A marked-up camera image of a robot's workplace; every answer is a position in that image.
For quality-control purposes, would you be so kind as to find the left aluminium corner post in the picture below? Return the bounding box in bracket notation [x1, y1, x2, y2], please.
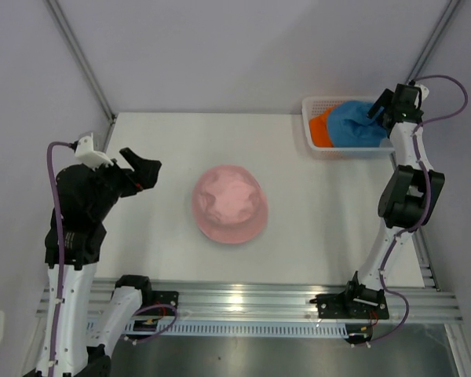
[43, 0, 115, 124]

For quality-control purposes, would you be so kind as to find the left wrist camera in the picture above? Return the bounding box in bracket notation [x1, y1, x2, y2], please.
[74, 133, 115, 171]

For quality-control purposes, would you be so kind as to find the aluminium mounting rail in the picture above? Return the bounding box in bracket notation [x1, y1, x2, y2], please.
[152, 280, 463, 324]

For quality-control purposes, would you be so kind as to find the white slotted cable duct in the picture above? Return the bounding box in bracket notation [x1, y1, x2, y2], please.
[124, 320, 348, 339]

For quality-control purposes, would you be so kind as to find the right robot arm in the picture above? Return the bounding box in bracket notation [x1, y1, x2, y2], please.
[341, 82, 445, 319]

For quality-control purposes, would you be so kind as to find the white plastic basket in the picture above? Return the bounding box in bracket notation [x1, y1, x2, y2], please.
[301, 96, 394, 159]

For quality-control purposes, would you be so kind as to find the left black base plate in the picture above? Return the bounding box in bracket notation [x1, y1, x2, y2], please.
[139, 291, 180, 317]

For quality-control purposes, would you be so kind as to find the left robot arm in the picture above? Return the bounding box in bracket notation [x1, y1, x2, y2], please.
[28, 141, 162, 376]

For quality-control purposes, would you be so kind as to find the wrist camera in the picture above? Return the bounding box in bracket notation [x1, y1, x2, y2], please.
[408, 80, 429, 109]
[74, 133, 115, 171]

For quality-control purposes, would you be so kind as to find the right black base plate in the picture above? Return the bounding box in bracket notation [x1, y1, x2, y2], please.
[309, 291, 389, 320]

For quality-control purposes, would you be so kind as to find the orange bucket hat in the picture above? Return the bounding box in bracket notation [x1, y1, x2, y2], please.
[309, 106, 335, 148]

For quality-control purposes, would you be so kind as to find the blue bucket hat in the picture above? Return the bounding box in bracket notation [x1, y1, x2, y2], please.
[327, 101, 387, 148]

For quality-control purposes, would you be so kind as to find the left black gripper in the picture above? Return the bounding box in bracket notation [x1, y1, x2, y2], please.
[86, 146, 161, 219]

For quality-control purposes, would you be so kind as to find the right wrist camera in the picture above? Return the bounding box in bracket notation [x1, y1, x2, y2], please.
[408, 80, 429, 109]

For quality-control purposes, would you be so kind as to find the pink bucket hat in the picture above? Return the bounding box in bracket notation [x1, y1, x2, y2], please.
[192, 165, 268, 245]

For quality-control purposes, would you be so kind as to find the aluminium corner post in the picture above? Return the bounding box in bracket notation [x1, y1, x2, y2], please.
[405, 0, 464, 82]
[43, 0, 115, 124]

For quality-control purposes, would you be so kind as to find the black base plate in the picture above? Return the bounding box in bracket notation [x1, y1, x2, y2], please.
[139, 291, 180, 317]
[309, 291, 389, 320]

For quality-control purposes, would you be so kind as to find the right aluminium corner post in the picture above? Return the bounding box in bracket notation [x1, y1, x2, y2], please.
[405, 0, 464, 82]

